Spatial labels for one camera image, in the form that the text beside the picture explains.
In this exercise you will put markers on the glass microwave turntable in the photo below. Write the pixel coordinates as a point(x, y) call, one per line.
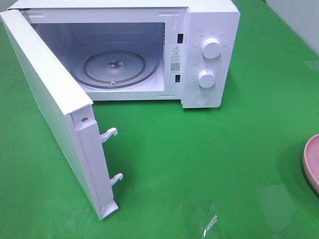
point(115, 65)

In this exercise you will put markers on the lower white microwave knob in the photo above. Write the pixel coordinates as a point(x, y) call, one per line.
point(206, 79)

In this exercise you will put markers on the white warning label sticker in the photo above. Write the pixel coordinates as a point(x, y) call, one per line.
point(175, 58)

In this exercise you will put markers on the white microwave oven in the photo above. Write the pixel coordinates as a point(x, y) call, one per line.
point(67, 26)

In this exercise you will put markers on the white microwave door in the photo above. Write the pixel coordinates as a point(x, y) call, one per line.
point(67, 110)

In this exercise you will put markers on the pink plate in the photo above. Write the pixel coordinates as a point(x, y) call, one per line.
point(311, 161)

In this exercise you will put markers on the upper white microwave knob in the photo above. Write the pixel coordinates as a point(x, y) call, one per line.
point(211, 48)

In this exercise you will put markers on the white microwave knob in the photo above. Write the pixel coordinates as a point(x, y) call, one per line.
point(211, 48)
point(206, 79)

